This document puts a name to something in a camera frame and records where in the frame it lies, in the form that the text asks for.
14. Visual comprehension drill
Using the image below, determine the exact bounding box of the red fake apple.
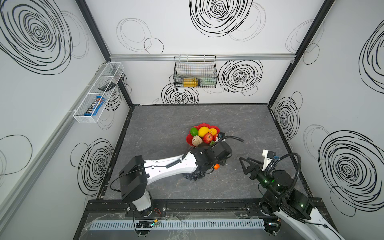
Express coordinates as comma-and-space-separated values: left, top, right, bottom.
203, 133, 213, 144

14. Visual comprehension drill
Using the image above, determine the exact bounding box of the dark fake grape bunch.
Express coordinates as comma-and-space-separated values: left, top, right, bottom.
183, 171, 206, 181

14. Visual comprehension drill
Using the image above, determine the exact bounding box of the yellow fake lemon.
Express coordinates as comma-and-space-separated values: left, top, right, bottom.
198, 127, 209, 138

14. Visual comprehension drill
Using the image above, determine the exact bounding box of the small yellow fake pear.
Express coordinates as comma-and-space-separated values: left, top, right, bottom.
209, 128, 218, 136

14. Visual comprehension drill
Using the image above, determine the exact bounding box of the green fake pepper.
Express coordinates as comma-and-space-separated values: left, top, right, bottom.
190, 127, 199, 137

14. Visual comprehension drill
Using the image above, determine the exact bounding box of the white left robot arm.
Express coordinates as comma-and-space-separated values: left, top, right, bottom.
117, 142, 233, 212

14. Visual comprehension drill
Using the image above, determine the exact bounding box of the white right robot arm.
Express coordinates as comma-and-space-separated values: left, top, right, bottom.
239, 153, 343, 240

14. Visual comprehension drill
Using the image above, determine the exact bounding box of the red flower-shaped fruit bowl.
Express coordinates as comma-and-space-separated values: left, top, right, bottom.
186, 123, 220, 146

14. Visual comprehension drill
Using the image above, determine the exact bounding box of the green box in basket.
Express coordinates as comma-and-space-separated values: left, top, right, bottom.
200, 77, 217, 88

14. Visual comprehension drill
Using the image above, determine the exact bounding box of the yellow box in basket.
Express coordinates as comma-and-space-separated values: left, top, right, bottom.
183, 78, 201, 88

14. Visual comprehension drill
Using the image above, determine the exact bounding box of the black remote control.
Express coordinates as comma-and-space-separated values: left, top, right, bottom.
98, 82, 117, 92

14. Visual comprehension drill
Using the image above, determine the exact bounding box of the blue candy packet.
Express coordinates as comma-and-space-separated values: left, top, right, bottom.
84, 96, 105, 116

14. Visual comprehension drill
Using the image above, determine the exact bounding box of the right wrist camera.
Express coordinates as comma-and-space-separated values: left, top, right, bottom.
262, 150, 276, 171

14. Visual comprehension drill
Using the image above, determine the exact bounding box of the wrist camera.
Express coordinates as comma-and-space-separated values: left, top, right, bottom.
262, 150, 276, 171
217, 132, 225, 140

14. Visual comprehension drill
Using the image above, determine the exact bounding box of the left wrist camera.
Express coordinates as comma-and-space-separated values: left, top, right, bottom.
217, 132, 225, 140

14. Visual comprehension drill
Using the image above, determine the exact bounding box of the white slotted cable duct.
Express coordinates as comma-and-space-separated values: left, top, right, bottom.
89, 219, 265, 231

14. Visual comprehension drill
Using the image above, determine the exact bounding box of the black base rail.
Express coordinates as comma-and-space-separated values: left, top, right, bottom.
82, 197, 289, 217

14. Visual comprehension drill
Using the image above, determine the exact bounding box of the black wire wall basket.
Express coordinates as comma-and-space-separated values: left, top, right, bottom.
173, 55, 218, 88

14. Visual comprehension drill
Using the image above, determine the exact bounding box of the white wire wall shelf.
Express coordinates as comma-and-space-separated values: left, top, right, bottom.
73, 62, 124, 124

